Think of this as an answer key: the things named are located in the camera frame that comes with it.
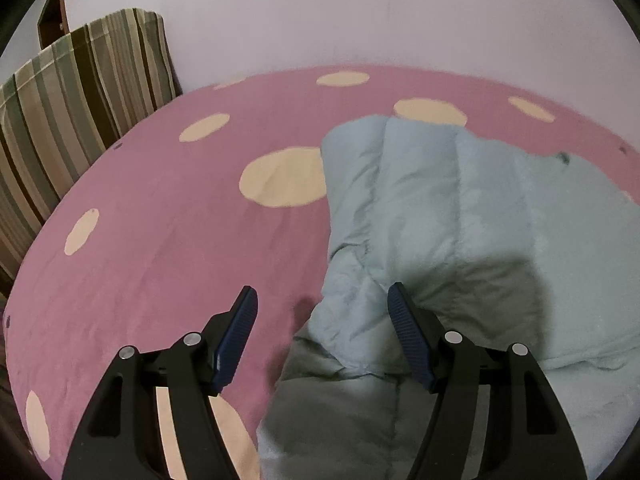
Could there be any light blue puffer jacket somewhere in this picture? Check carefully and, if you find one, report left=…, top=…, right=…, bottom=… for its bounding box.
left=257, top=116, right=639, bottom=479

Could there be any striped green brown cushion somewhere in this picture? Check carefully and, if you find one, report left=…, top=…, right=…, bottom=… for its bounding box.
left=1, top=8, right=181, bottom=292

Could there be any pink polka dot bedsheet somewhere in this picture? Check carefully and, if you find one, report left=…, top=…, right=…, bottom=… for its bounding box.
left=4, top=66, right=639, bottom=479

